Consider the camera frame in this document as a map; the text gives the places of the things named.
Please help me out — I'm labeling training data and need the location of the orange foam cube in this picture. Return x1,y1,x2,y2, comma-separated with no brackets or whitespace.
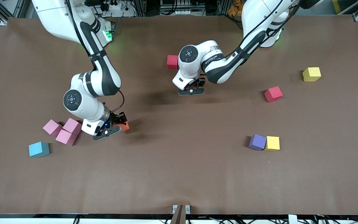
114,121,130,133

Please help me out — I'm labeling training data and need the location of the red foam cube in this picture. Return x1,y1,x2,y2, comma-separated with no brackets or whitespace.
167,55,179,69
264,86,283,103

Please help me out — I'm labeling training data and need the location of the pink foam cube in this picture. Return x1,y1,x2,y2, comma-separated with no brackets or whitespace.
62,118,83,136
55,129,77,147
42,119,63,137

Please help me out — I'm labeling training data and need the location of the light blue foam cube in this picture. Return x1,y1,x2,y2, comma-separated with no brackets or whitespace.
28,141,50,158

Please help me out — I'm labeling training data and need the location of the brown table cover sheet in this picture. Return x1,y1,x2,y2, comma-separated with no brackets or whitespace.
0,15,358,215

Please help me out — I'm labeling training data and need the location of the bag of oranges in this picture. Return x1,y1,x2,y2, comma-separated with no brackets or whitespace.
228,0,245,16

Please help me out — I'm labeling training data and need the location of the purple foam cube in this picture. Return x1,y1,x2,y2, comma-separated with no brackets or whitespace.
249,134,267,151

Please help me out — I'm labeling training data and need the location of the yellow foam cube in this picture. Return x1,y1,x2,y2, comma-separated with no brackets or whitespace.
264,136,280,152
302,67,322,82

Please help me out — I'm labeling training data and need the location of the grey metal bracket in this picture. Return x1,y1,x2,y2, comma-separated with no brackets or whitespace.
172,204,191,224

